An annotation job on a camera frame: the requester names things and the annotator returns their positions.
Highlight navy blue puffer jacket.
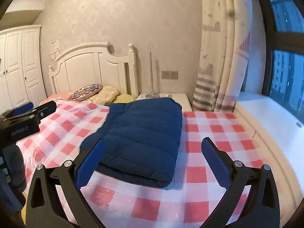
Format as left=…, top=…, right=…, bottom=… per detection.
left=80, top=98, right=182, bottom=188

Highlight white wardrobe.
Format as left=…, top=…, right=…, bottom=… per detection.
left=1, top=25, right=46, bottom=113

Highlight red white checkered bed cover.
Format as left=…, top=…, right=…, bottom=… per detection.
left=17, top=100, right=265, bottom=227

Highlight white window bench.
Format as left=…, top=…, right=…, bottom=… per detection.
left=233, top=92, right=303, bottom=225

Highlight colourful patterned pillow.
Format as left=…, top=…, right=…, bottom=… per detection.
left=69, top=84, right=102, bottom=102

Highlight cream floral pillow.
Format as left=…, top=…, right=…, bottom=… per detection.
left=89, top=86, right=120, bottom=105

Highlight white wooden headboard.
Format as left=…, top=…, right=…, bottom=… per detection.
left=48, top=42, right=139, bottom=98

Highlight yellow pillow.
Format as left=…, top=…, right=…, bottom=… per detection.
left=111, top=94, right=135, bottom=104

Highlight white nightstand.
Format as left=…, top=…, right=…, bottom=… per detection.
left=136, top=93, right=192, bottom=112

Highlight nautical print curtain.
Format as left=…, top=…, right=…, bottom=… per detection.
left=192, top=0, right=253, bottom=112

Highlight dark framed window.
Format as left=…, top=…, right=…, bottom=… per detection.
left=258, top=0, right=303, bottom=123

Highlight wall switch stickers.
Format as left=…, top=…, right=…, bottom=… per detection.
left=51, top=39, right=60, bottom=60

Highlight wall socket panel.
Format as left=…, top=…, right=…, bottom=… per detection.
left=161, top=70, right=178, bottom=80

